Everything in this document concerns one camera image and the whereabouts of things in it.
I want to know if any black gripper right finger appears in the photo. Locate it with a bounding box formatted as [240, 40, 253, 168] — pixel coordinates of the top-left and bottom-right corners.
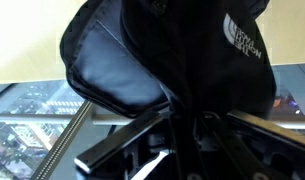
[198, 109, 305, 180]

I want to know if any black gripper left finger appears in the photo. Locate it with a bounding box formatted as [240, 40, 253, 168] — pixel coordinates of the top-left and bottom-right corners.
[73, 109, 167, 175]

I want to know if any black backpack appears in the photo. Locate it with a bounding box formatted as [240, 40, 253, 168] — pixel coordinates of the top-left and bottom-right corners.
[58, 0, 278, 122]

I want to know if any metal window railing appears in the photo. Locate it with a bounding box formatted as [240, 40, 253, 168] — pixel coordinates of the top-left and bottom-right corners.
[0, 112, 305, 132]

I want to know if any grey window frame post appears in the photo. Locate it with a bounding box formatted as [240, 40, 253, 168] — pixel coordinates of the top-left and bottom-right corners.
[28, 99, 95, 180]

